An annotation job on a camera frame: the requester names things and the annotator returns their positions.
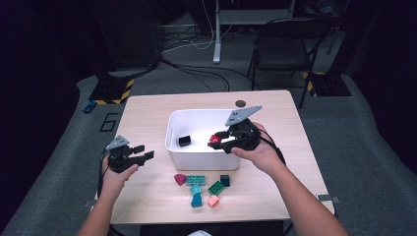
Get dark floor stand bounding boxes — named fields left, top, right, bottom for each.
left=88, top=0, right=162, bottom=80

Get white desk frame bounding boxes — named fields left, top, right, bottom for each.
left=212, top=0, right=296, bottom=65

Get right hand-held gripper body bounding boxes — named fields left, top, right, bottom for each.
left=222, top=104, right=264, bottom=155

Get person's left hand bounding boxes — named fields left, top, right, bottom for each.
left=99, top=156, right=140, bottom=196

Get magenta toy block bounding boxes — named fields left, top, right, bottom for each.
left=173, top=173, right=188, bottom=187

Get dark curtain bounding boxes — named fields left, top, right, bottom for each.
left=340, top=0, right=417, bottom=171
left=0, top=0, right=82, bottom=227

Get black yellow striped base plate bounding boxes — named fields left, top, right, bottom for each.
left=302, top=71, right=352, bottom=97
left=89, top=77, right=136, bottom=106

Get left hand-held gripper cable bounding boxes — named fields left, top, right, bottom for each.
left=97, top=148, right=111, bottom=198

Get white plastic bin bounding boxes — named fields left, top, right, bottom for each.
left=164, top=108, right=245, bottom=172

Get red toy block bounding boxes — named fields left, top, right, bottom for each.
left=207, top=134, right=224, bottom=148

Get hand-held gripper cable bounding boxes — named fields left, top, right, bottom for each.
left=257, top=129, right=287, bottom=166
left=97, top=148, right=111, bottom=198

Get person's dark clothing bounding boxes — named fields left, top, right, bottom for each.
left=139, top=221, right=284, bottom=236

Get small blue object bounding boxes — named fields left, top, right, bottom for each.
left=82, top=99, right=98, bottom=114

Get person's right hand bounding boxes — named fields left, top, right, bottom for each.
left=230, top=122, right=286, bottom=176

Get black folding chair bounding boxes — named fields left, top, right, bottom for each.
left=247, top=17, right=330, bottom=110

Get green toy block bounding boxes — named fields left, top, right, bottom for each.
left=208, top=180, right=225, bottom=197

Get black floor cables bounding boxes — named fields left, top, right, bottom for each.
left=159, top=56, right=231, bottom=92

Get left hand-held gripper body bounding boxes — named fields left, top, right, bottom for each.
left=105, top=135, right=139, bottom=174

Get right hand-held gripper cable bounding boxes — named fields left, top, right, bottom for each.
left=257, top=129, right=287, bottom=166

